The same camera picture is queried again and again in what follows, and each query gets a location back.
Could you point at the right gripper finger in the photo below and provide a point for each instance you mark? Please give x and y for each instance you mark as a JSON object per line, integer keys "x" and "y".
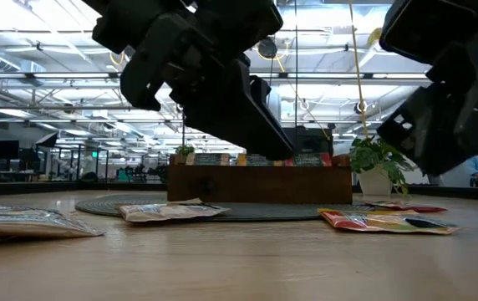
{"x": 423, "y": 134}

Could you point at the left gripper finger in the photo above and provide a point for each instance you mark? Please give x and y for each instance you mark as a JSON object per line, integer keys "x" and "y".
{"x": 262, "y": 100}
{"x": 222, "y": 104}

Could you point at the yellow mango tea packet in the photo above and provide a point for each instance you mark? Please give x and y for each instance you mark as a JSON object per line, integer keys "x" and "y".
{"x": 260, "y": 163}
{"x": 372, "y": 221}

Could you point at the red strawberry tea packet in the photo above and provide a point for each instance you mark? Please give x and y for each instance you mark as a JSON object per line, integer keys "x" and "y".
{"x": 414, "y": 207}
{"x": 310, "y": 160}

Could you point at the brown wooden tea box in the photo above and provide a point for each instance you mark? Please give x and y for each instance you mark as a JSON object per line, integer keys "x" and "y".
{"x": 264, "y": 184}

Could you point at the small background green plant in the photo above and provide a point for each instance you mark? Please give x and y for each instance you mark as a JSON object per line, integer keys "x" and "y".
{"x": 184, "y": 150}

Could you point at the green plant in white pot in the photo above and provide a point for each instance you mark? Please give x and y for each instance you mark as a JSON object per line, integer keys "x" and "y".
{"x": 374, "y": 182}

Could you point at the round grey woven placemat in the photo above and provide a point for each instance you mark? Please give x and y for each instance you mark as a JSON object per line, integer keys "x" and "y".
{"x": 264, "y": 212}

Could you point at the long ceiling light strip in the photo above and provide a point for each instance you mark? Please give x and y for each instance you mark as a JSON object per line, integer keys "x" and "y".
{"x": 55, "y": 75}

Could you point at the black studio lamp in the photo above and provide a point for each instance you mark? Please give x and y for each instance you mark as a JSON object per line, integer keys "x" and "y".
{"x": 47, "y": 140}

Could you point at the black computer monitor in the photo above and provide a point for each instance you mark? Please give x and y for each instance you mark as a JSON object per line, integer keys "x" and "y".
{"x": 4, "y": 149}

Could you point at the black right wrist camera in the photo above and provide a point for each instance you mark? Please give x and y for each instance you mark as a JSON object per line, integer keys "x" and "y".
{"x": 431, "y": 25}

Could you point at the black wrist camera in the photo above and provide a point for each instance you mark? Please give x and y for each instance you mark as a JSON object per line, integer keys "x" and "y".
{"x": 431, "y": 25}
{"x": 143, "y": 75}

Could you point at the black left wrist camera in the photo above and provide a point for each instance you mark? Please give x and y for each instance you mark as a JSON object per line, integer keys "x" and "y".
{"x": 143, "y": 75}

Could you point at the black aluminium table frame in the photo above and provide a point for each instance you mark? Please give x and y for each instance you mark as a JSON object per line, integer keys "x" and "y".
{"x": 13, "y": 189}

